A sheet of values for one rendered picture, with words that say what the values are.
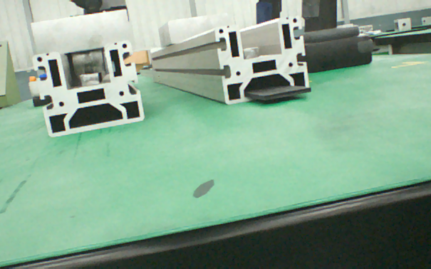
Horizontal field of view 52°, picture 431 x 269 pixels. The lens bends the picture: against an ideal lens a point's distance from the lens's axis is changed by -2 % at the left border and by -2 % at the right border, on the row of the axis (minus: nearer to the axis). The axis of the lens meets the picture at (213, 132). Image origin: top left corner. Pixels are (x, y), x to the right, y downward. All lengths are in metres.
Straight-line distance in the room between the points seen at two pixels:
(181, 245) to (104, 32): 0.41
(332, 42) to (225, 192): 0.61
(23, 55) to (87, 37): 12.12
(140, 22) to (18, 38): 3.18
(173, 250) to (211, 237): 0.01
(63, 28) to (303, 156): 0.38
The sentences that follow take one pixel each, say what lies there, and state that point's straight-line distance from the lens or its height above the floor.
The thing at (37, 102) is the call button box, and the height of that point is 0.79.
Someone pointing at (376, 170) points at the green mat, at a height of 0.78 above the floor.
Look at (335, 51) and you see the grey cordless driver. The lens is 0.79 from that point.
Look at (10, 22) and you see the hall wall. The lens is 12.82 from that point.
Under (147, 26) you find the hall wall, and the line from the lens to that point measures 12.28.
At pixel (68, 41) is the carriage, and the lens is 0.55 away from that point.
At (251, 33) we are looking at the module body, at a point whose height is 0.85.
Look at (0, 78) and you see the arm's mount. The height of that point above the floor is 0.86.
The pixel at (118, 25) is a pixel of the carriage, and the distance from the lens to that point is 0.55.
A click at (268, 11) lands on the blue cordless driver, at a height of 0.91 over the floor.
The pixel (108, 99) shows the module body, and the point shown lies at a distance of 0.48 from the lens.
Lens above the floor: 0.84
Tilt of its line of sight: 10 degrees down
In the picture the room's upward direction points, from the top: 9 degrees counter-clockwise
